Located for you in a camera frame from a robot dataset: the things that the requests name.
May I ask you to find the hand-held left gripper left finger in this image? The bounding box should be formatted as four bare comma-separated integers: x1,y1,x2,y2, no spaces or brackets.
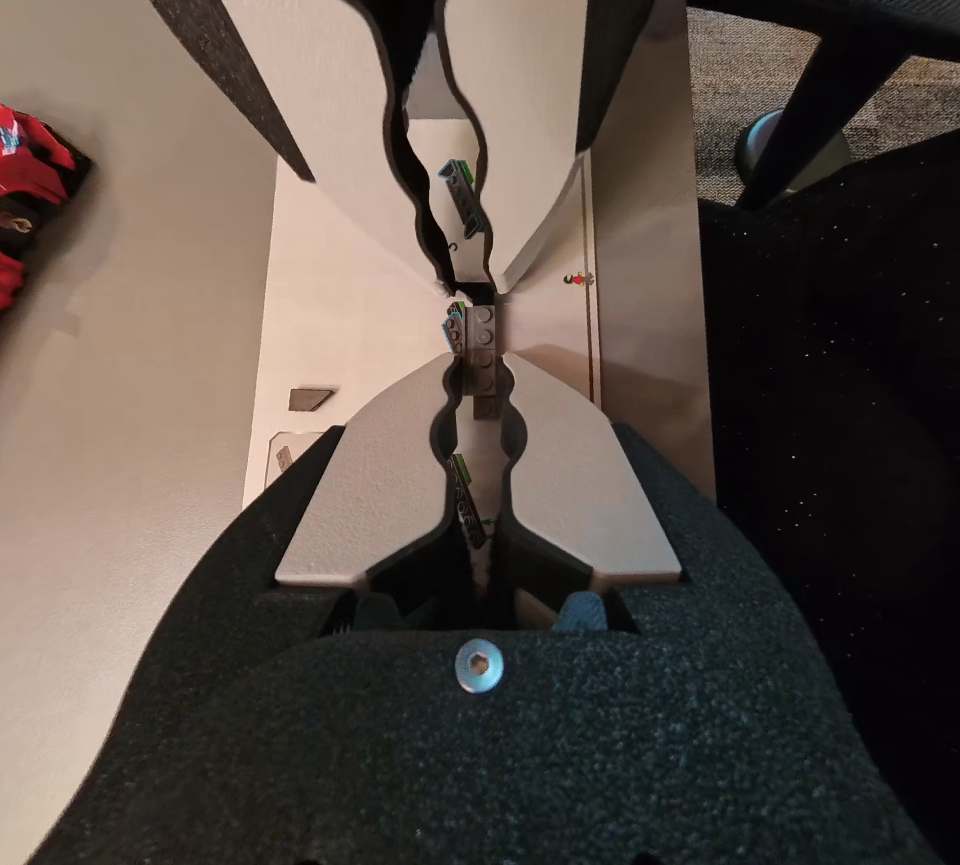
273,353,462,590

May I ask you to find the red lego car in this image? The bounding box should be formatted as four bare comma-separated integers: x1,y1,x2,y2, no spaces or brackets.
0,102,96,313

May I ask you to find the black office chair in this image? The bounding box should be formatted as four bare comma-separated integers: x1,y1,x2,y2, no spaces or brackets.
681,0,960,212

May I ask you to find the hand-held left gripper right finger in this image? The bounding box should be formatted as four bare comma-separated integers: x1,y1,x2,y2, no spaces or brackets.
497,346,684,579

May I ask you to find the person's black clothing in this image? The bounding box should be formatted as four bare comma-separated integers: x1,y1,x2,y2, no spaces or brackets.
696,130,960,865

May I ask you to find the dark grey lego plate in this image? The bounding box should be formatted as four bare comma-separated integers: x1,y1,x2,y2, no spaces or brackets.
461,304,507,424

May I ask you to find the lego instruction booklet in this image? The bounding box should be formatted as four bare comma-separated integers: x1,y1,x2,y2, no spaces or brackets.
241,117,603,510

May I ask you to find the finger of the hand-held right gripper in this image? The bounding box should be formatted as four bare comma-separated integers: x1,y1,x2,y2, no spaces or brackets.
204,0,460,300
433,0,601,296

